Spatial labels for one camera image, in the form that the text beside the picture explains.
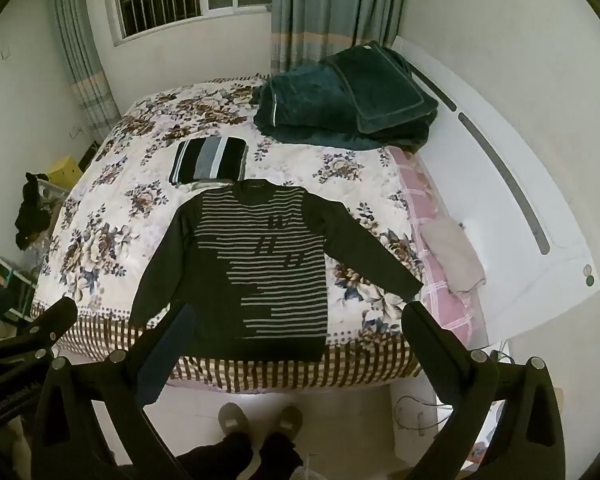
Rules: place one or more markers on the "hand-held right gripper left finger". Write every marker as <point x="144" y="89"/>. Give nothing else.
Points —
<point x="166" y="360"/>

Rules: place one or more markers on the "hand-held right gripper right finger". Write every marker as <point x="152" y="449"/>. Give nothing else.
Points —
<point x="424" y="345"/>

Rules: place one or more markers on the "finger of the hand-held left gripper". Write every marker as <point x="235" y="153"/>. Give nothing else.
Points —
<point x="55" y="321"/>

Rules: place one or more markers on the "dark striped sweater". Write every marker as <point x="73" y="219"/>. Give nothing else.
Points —
<point x="230" y="270"/>

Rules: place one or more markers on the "green rack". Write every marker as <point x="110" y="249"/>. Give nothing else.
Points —
<point x="10" y="276"/>

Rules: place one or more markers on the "grey slipper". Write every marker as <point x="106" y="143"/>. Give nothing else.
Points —
<point x="232" y="417"/>
<point x="290" y="419"/>

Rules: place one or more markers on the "grey folded cloth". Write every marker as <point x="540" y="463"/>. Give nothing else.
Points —
<point x="452" y="255"/>

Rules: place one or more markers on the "black cloth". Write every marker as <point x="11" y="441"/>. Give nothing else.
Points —
<point x="32" y="210"/>

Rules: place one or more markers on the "clear plastic container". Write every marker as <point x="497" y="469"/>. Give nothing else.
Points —
<point x="57" y="200"/>

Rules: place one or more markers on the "white bed headboard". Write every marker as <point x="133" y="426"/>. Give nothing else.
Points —
<point x="510" y="240"/>

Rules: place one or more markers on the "yellow box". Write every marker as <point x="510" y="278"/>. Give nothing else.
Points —
<point x="65" y="172"/>

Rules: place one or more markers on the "person's right leg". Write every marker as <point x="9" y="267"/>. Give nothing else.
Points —
<point x="280" y="457"/>

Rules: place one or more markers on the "pink checked bed sheet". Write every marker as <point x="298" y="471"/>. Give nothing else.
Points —
<point x="416" y="195"/>

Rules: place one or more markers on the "black box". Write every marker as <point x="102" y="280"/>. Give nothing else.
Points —
<point x="89" y="155"/>

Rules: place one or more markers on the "folded black grey striped sweater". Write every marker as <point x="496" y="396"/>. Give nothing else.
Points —
<point x="205" y="157"/>

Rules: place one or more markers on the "floral bed quilt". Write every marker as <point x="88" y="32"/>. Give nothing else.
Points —
<point x="130" y="125"/>

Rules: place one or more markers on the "dark green piped folded blanket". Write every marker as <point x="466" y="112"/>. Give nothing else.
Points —
<point x="380" y="90"/>

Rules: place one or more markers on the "grey green curtain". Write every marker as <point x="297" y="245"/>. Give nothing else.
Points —
<point x="320" y="10"/>
<point x="80" y="60"/>

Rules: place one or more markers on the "dark green fleece blanket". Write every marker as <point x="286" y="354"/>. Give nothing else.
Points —
<point x="300" y="110"/>

